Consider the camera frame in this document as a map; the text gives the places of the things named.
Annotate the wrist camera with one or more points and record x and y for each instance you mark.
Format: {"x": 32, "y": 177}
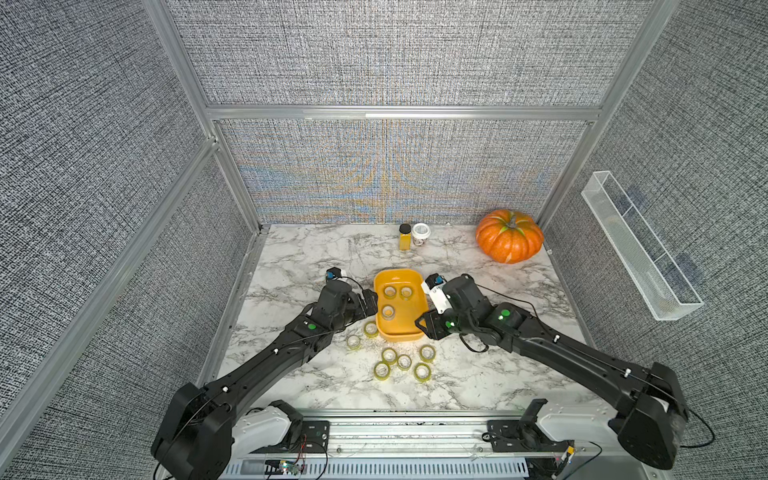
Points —
{"x": 334, "y": 273}
{"x": 433, "y": 286}

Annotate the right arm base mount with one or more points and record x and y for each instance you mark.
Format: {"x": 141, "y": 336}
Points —
{"x": 560, "y": 429}

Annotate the yellow plastic storage box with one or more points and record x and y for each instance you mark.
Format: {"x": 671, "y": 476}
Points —
{"x": 403, "y": 327}

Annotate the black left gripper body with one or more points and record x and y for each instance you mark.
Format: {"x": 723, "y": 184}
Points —
{"x": 354, "y": 311}

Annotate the yellow spice jar black lid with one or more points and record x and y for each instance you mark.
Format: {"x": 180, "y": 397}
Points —
{"x": 405, "y": 231}

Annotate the yellow-green tape roll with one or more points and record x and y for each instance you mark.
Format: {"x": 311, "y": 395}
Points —
{"x": 381, "y": 371}
{"x": 422, "y": 372}
{"x": 411, "y": 293}
{"x": 404, "y": 362}
{"x": 427, "y": 353}
{"x": 389, "y": 356}
{"x": 390, "y": 292}
{"x": 370, "y": 329}
{"x": 353, "y": 342}

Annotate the orange decorative pumpkin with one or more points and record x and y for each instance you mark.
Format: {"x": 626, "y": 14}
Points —
{"x": 508, "y": 236}

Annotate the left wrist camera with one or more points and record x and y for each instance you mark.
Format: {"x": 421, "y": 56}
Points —
{"x": 334, "y": 273}

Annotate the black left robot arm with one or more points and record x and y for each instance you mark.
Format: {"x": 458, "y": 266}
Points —
{"x": 195, "y": 439}

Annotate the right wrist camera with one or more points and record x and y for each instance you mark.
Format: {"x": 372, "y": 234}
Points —
{"x": 433, "y": 286}

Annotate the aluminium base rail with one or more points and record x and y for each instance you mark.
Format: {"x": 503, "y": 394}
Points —
{"x": 370, "y": 444}

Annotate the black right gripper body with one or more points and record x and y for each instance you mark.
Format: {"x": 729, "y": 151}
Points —
{"x": 449, "y": 323}

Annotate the clear acrylic wall shelf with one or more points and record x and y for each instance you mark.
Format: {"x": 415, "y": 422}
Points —
{"x": 667, "y": 292}

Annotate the grey clear tape roll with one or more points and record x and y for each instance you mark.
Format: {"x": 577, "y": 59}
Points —
{"x": 388, "y": 312}

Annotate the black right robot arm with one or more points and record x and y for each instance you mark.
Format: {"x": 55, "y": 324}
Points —
{"x": 651, "y": 411}

